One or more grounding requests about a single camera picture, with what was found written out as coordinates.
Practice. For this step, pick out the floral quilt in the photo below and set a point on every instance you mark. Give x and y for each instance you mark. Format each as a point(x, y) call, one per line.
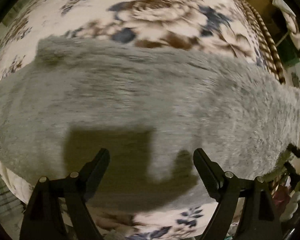
point(150, 12)

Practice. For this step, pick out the white clothes pile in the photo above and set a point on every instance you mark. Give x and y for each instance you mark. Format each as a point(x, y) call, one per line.
point(291, 20)

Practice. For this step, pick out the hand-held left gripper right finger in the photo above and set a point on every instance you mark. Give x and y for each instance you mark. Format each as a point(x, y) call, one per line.
point(204, 164)

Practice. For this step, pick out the brown checked sheet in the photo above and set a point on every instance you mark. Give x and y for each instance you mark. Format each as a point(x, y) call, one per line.
point(267, 42)

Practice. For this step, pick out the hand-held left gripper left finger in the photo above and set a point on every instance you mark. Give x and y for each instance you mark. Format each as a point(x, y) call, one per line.
point(98, 164)

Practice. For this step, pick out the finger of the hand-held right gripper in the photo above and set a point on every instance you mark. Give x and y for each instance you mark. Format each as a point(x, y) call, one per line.
point(298, 153)

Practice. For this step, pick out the grey fluffy blanket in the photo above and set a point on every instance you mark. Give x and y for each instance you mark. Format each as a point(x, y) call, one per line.
point(145, 97)

